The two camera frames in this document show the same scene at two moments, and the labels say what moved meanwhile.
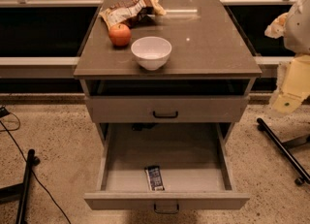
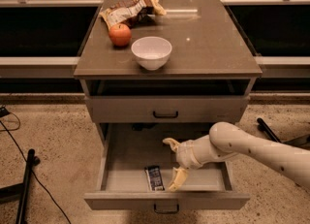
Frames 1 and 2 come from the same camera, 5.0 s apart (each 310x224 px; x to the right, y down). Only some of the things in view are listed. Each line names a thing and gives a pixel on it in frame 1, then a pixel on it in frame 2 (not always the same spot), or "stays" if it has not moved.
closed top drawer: x=167 y=109 stays
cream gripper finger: x=277 y=27 → x=192 y=154
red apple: x=120 y=35 stays
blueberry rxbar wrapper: x=154 y=177 stays
